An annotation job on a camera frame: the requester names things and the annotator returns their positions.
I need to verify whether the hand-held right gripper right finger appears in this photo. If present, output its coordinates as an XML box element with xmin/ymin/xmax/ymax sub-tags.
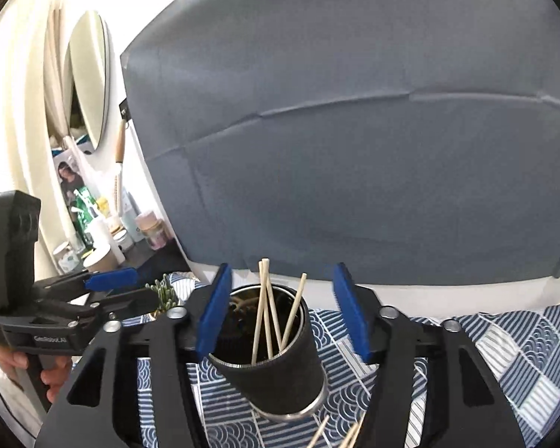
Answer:
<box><xmin>331</xmin><ymin>261</ymin><xmax>526</xmax><ymax>448</ymax></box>

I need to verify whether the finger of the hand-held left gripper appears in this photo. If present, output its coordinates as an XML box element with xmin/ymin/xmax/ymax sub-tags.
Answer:
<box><xmin>35</xmin><ymin>267</ymin><xmax>139</xmax><ymax>293</ymax></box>
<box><xmin>38</xmin><ymin>287</ymin><xmax>159</xmax><ymax>323</ymax></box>

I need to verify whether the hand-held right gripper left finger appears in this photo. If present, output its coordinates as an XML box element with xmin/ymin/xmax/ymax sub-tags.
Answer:
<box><xmin>34</xmin><ymin>262</ymin><xmax>234</xmax><ymax>448</ymax></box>

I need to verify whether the bunch of wooden chopsticks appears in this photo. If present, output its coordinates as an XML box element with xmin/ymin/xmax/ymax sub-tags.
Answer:
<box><xmin>252</xmin><ymin>258</ymin><xmax>368</xmax><ymax>448</ymax></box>

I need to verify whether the black cylindrical utensil holder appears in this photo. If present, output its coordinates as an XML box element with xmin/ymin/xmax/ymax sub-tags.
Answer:
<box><xmin>208</xmin><ymin>284</ymin><xmax>328</xmax><ymax>423</ymax></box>

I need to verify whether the person's left hand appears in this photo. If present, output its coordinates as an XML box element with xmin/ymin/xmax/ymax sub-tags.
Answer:
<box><xmin>0</xmin><ymin>350</ymin><xmax>74</xmax><ymax>404</ymax></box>

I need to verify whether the beige mug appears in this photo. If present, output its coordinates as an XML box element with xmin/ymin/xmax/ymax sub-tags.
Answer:
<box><xmin>83</xmin><ymin>248</ymin><xmax>115</xmax><ymax>273</ymax></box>

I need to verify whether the cactus in white pot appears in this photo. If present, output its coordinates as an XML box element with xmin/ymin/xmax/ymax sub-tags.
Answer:
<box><xmin>146</xmin><ymin>276</ymin><xmax>181</xmax><ymax>318</ymax></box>

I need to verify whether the white cylindrical container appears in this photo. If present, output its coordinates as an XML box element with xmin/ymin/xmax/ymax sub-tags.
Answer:
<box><xmin>88</xmin><ymin>217</ymin><xmax>126</xmax><ymax>267</ymax></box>

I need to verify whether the small white printed container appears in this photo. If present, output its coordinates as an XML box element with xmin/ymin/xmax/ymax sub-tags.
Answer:
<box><xmin>53</xmin><ymin>242</ymin><xmax>83</xmax><ymax>274</ymax></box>

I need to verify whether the pink jar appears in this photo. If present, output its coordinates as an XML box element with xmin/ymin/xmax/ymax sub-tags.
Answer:
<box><xmin>135</xmin><ymin>212</ymin><xmax>169</xmax><ymax>251</ymax></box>

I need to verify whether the green packet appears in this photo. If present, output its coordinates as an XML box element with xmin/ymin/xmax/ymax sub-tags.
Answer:
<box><xmin>72</xmin><ymin>189</ymin><xmax>99</xmax><ymax>244</ymax></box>

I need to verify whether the tall pale bottle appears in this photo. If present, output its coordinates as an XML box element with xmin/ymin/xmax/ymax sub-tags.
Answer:
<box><xmin>120</xmin><ymin>187</ymin><xmax>139</xmax><ymax>233</ymax></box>

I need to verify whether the wooden hairbrush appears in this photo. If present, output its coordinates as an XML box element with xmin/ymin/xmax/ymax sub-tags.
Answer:
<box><xmin>112</xmin><ymin>119</ymin><xmax>128</xmax><ymax>215</ymax></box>

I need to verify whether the blue white patterned tablecloth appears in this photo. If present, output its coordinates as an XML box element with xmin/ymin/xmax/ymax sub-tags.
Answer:
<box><xmin>121</xmin><ymin>273</ymin><xmax>560</xmax><ymax>448</ymax></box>

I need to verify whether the beige curtain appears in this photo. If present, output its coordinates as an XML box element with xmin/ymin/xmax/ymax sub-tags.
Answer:
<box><xmin>41</xmin><ymin>4</ymin><xmax>75</xmax><ymax>151</ymax></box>

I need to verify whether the grey backdrop cloth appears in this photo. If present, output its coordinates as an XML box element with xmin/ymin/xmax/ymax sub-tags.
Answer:
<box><xmin>120</xmin><ymin>0</ymin><xmax>560</xmax><ymax>286</ymax></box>

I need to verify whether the round wall mirror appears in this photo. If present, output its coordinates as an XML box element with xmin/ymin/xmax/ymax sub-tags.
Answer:
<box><xmin>68</xmin><ymin>12</ymin><xmax>111</xmax><ymax>151</ymax></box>

